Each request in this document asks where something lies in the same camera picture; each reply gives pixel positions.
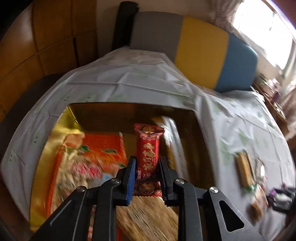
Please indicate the red wedding candy bag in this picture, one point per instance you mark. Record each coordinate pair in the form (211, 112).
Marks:
(147, 154)

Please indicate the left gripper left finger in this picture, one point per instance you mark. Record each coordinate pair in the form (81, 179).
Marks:
(71, 220)

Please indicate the grey yellow blue headboard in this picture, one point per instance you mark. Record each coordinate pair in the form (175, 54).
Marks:
(207, 55)

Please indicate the purple snack packet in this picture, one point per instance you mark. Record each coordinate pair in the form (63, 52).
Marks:
(274, 192)

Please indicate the sandwich cracker packet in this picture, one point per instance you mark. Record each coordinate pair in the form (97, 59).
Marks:
(246, 171)

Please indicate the window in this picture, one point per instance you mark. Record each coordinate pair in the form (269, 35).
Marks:
(264, 28)

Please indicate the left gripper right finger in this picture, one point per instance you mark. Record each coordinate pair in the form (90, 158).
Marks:
(204, 214)

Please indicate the floral curtain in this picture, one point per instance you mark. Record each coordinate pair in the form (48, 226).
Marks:
(224, 11)

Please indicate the gold gift box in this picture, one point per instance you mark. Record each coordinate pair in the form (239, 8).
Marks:
(182, 144)

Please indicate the white cloud-print tablecloth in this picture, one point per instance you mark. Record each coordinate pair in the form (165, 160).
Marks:
(230, 122)

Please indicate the rice cracker packet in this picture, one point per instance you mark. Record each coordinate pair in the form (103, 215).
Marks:
(147, 218)

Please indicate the wooden side table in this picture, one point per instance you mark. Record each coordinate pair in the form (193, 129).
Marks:
(281, 104)

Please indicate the orange snack bag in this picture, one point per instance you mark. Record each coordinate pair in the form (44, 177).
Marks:
(85, 159)

